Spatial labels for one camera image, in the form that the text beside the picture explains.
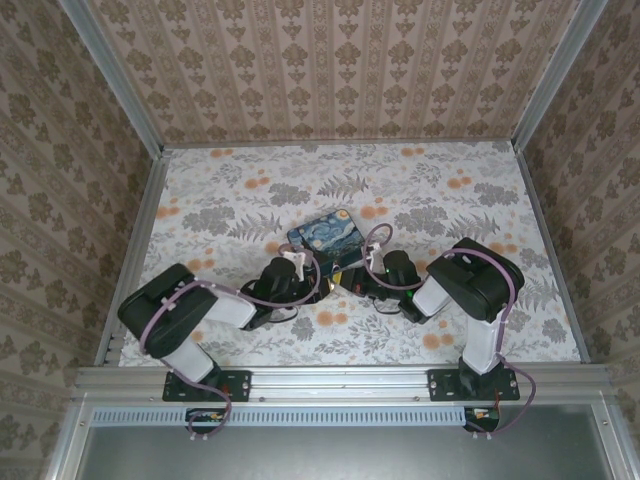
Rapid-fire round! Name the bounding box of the blue starry night tin box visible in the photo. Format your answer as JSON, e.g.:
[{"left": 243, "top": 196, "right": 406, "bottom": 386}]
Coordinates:
[{"left": 287, "top": 209, "right": 365, "bottom": 276}]

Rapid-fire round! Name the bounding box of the floral patterned table cover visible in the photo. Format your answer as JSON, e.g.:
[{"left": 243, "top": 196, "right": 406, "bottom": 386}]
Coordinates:
[{"left": 119, "top": 142, "right": 584, "bottom": 369}]

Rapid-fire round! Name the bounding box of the black connector board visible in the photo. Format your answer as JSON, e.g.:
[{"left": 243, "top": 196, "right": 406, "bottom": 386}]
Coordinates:
[
  {"left": 185, "top": 407, "right": 227, "bottom": 435},
  {"left": 462, "top": 405, "right": 501, "bottom": 434}
]

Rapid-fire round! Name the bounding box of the grey metal panel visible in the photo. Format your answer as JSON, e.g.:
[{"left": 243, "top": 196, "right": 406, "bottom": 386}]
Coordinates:
[{"left": 74, "top": 405, "right": 614, "bottom": 480}]

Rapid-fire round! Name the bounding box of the aluminium table edge rail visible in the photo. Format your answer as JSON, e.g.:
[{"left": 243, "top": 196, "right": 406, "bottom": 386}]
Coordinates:
[{"left": 72, "top": 364, "right": 611, "bottom": 405}]

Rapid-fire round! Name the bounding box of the white slotted cable duct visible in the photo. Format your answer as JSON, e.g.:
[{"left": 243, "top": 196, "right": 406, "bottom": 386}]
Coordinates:
[{"left": 92, "top": 405, "right": 474, "bottom": 427}]

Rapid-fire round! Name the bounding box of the thin aluminium rear rail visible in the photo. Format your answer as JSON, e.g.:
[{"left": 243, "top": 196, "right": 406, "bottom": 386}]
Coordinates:
[{"left": 162, "top": 140, "right": 519, "bottom": 150}]

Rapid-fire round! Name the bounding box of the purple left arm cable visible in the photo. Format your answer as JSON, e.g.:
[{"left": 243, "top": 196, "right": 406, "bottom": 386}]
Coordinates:
[{"left": 138, "top": 243, "right": 322, "bottom": 444}]

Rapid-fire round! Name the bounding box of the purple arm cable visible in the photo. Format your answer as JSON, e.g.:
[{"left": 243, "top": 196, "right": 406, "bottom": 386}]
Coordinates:
[
  {"left": 362, "top": 222, "right": 541, "bottom": 441},
  {"left": 138, "top": 243, "right": 322, "bottom": 444}
]

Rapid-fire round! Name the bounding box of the aluminium side rail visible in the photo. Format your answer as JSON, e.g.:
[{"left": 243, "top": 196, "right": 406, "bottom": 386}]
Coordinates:
[
  {"left": 512, "top": 139, "right": 609, "bottom": 369},
  {"left": 94, "top": 146, "right": 174, "bottom": 369}
]

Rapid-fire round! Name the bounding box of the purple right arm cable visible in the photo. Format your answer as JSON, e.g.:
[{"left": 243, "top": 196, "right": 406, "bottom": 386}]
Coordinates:
[{"left": 362, "top": 222, "right": 541, "bottom": 441}]

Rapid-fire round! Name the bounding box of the aluminium upright post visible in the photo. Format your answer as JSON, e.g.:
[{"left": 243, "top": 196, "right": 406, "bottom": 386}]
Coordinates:
[
  {"left": 512, "top": 0, "right": 611, "bottom": 151},
  {"left": 58, "top": 0, "right": 166, "bottom": 154}
]

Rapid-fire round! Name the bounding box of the aluminium lower frame bar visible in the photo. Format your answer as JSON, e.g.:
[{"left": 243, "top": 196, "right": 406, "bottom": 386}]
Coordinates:
[
  {"left": 44, "top": 399, "right": 96, "bottom": 480},
  {"left": 589, "top": 402, "right": 624, "bottom": 480}
]

